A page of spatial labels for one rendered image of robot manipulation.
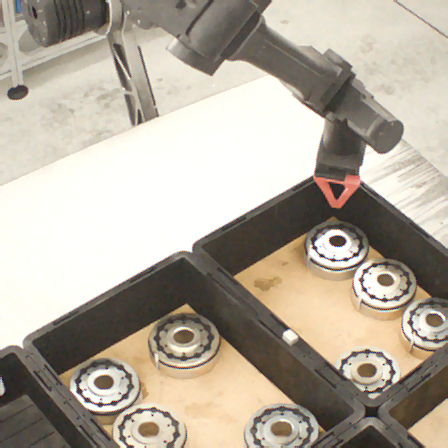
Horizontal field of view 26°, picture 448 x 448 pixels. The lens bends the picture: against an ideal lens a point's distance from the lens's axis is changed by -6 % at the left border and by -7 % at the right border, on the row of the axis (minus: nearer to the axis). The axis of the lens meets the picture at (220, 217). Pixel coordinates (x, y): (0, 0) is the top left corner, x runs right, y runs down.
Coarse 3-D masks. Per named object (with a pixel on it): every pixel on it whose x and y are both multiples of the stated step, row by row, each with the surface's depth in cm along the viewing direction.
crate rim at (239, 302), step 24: (168, 264) 146; (192, 264) 146; (120, 288) 143; (216, 288) 143; (72, 312) 139; (312, 360) 132; (336, 384) 129; (360, 408) 126; (96, 432) 124; (336, 432) 123
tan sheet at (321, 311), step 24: (264, 264) 159; (288, 264) 159; (264, 288) 156; (288, 288) 156; (312, 288) 155; (336, 288) 155; (288, 312) 152; (312, 312) 152; (336, 312) 152; (360, 312) 151; (312, 336) 148; (336, 336) 148; (360, 336) 148; (384, 336) 148; (408, 360) 144
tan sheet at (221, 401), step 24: (192, 312) 153; (144, 336) 149; (120, 360) 146; (144, 360) 146; (240, 360) 145; (144, 384) 142; (168, 384) 142; (192, 384) 142; (216, 384) 142; (240, 384) 142; (264, 384) 142; (192, 408) 139; (216, 408) 139; (240, 408) 139; (192, 432) 136; (216, 432) 136; (240, 432) 136
